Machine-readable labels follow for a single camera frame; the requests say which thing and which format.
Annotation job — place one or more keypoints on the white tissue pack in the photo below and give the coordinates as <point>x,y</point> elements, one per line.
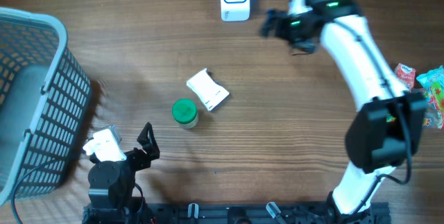
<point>210,93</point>

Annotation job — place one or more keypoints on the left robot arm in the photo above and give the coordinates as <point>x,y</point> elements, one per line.
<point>112,177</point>

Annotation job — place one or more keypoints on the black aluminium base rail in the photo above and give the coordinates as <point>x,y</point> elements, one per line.
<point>236,213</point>

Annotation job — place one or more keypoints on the grey plastic mesh basket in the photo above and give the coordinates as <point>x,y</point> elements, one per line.
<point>44,96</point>

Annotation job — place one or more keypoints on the red small snack pack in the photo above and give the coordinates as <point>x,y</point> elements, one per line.
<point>406,74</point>

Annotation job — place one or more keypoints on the green lid plastic jar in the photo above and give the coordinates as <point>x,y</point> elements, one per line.
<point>185,113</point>

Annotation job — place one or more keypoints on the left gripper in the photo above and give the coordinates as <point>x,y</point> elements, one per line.
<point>146,140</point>

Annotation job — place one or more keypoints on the teal snack packet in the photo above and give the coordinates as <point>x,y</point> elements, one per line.
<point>434,76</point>

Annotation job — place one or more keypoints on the haribo gummy bag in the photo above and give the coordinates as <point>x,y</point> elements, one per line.
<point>434,114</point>

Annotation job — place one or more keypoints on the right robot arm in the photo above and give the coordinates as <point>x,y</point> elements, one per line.
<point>386,131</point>

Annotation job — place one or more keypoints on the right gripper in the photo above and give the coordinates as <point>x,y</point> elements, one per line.
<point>284,29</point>

